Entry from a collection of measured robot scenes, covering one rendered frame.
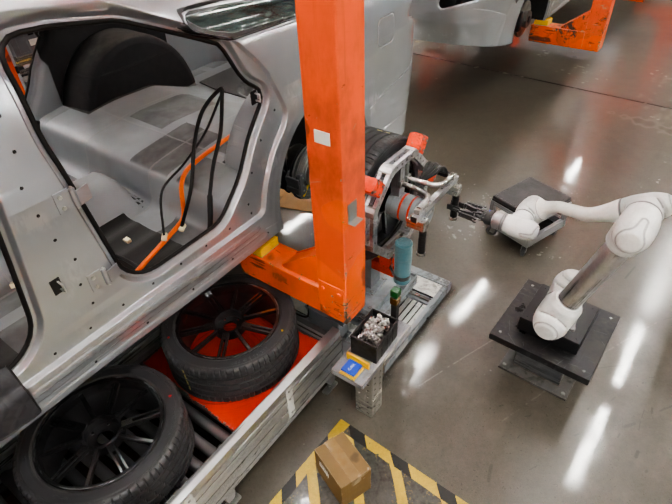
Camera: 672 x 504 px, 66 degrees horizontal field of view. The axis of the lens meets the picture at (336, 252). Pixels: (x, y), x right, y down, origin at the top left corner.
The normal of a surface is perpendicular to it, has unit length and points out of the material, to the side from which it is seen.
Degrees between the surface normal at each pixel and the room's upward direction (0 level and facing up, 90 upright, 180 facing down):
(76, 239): 88
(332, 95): 90
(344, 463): 0
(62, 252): 89
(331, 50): 90
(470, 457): 0
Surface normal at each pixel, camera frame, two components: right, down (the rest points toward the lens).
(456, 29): -0.25, 0.81
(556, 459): -0.04, -0.77
